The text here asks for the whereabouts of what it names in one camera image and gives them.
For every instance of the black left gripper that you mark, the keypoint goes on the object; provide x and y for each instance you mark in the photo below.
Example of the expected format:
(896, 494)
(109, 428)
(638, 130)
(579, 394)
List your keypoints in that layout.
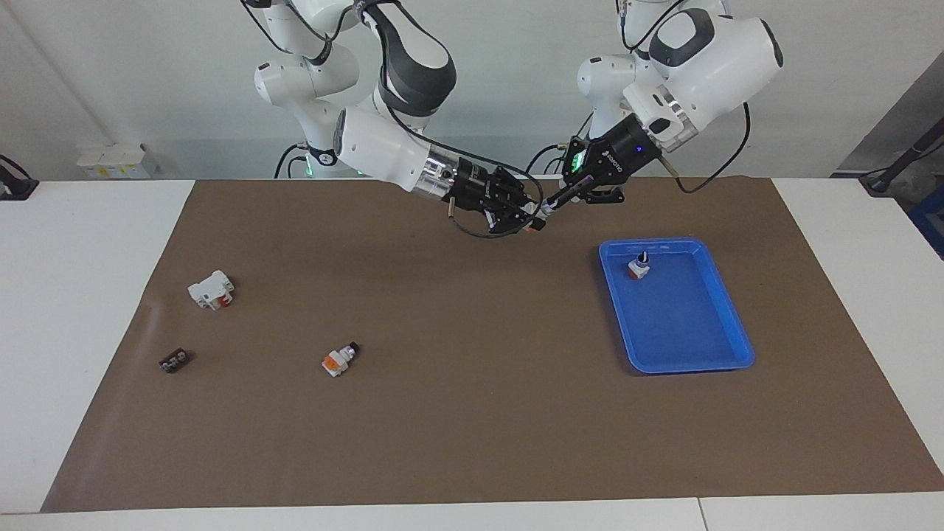
(608, 158)

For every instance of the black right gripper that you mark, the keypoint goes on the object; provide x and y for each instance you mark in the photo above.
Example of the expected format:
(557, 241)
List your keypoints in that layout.
(476, 186)

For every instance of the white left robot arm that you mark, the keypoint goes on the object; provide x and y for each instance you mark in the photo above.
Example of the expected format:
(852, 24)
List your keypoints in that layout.
(708, 66)

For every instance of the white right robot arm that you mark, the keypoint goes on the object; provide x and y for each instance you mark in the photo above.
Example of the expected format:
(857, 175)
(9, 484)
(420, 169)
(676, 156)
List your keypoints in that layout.
(376, 144)

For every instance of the blue plastic tray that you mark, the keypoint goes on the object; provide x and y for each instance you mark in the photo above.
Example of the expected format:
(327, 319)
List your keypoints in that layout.
(686, 324)

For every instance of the brown paper table mat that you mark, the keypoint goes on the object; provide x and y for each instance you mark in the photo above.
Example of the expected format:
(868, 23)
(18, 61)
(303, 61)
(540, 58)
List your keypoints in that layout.
(472, 413)

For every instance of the white red circuit breaker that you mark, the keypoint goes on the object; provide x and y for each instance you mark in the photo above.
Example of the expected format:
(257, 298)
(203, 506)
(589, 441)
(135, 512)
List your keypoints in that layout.
(210, 290)

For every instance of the black stand pole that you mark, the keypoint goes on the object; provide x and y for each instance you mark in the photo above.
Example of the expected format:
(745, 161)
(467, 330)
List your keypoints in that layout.
(903, 158)

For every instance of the blue crate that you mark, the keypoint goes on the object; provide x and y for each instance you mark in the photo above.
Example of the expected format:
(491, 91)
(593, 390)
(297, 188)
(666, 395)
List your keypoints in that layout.
(931, 221)

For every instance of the small black electronic component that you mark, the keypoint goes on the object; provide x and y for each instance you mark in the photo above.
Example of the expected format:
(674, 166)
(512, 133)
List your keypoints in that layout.
(175, 361)

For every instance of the white boxes stack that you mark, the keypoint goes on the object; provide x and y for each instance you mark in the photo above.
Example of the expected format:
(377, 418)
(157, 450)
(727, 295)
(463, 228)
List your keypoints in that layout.
(114, 160)

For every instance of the white selector switch black knob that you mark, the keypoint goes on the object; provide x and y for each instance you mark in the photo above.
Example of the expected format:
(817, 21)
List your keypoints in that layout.
(639, 268)

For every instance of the black clamp mount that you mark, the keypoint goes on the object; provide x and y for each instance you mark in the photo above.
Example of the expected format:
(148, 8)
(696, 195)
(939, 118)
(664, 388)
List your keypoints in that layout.
(15, 184)

